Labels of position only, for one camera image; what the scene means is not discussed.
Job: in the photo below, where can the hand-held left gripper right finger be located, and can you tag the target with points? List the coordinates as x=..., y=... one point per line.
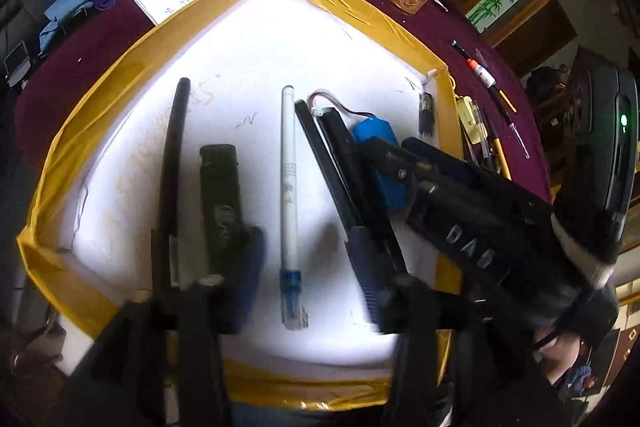
x=370, y=277

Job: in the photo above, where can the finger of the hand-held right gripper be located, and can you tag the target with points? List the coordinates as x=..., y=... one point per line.
x=390, y=167
x=435, y=157

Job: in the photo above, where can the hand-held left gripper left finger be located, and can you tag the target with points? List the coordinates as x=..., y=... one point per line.
x=250, y=272

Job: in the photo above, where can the clear gel pen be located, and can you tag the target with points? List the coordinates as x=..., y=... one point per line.
x=482, y=132

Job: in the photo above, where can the black marker with white end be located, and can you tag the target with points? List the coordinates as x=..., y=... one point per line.
x=494, y=152

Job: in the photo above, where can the yellow taped white box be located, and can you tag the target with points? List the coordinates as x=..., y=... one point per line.
x=250, y=57

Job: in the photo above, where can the person's right forearm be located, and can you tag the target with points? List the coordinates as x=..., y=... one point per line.
x=560, y=362

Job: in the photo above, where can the small black cylinder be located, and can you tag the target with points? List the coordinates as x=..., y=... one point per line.
x=426, y=117

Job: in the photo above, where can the yellow plastic clip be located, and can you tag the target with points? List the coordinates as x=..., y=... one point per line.
x=469, y=117

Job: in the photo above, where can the clear thin pen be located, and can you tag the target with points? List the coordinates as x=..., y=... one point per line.
x=520, y=137

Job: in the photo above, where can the dark green lighter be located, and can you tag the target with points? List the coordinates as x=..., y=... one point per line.
x=220, y=187

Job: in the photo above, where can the yellow black pencil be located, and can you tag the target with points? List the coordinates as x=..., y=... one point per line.
x=506, y=101

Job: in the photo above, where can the white pen with blue cap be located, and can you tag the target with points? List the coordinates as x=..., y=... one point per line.
x=289, y=187

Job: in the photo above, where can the white orange correction pen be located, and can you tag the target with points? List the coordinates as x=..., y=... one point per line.
x=477, y=72

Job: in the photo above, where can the black marker pen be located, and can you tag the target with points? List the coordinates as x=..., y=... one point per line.
x=456, y=47

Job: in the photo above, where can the maroon velvet tablecloth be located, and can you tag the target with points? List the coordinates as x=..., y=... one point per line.
x=440, y=37

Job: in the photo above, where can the long black pen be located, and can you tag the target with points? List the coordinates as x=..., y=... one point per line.
x=172, y=167

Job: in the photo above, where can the small grey device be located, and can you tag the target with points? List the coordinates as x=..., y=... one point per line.
x=16, y=64

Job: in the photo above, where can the blue cloth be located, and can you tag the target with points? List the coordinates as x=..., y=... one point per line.
x=65, y=12

